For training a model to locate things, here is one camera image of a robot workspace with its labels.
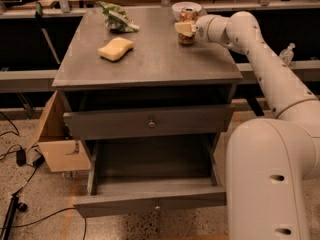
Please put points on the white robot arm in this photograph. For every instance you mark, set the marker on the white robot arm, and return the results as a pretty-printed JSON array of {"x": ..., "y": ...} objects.
[{"x": 267, "y": 160}]

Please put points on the clear sanitizer bottle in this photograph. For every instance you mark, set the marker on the clear sanitizer bottle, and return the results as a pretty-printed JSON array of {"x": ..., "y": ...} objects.
[{"x": 287, "y": 54}]

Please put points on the cardboard box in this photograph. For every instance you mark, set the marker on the cardboard box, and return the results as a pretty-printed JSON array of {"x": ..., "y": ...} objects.
[{"x": 60, "y": 150}]

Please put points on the white ceramic bowl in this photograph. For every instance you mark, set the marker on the white ceramic bowl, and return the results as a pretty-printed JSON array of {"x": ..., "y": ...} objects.
[{"x": 177, "y": 8}]

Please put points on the grey open middle drawer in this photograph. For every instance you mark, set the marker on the grey open middle drawer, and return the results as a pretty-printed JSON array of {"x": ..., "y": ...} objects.
[{"x": 138, "y": 176}]

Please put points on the orange soda can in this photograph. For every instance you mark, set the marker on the orange soda can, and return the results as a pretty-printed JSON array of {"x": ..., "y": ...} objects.
[{"x": 187, "y": 15}]

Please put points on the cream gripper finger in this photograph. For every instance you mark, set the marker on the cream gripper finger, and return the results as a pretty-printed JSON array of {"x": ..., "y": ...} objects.
[{"x": 186, "y": 28}]

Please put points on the grey top drawer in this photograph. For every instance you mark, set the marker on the grey top drawer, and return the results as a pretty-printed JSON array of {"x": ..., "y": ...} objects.
[{"x": 148, "y": 122}]

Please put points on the black power adapter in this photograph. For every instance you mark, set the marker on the black power adapter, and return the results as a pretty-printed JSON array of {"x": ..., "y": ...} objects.
[{"x": 20, "y": 157}]

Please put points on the green chip bag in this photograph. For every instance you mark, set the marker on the green chip bag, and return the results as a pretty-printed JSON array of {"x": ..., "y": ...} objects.
[{"x": 117, "y": 19}]

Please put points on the yellow sponge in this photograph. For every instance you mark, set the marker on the yellow sponge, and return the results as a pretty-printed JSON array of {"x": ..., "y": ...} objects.
[{"x": 116, "y": 49}]

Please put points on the black stand base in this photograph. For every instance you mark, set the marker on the black stand base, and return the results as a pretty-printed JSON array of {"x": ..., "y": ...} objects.
[{"x": 14, "y": 205}]

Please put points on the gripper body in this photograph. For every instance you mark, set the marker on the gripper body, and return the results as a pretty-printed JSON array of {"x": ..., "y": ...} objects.
[{"x": 201, "y": 29}]

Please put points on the grey wooden drawer cabinet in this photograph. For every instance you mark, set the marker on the grey wooden drawer cabinet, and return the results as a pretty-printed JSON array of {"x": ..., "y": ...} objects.
[{"x": 157, "y": 72}]

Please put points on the grey metal rail left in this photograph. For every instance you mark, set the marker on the grey metal rail left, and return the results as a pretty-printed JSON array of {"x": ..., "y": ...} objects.
[{"x": 26, "y": 81}]

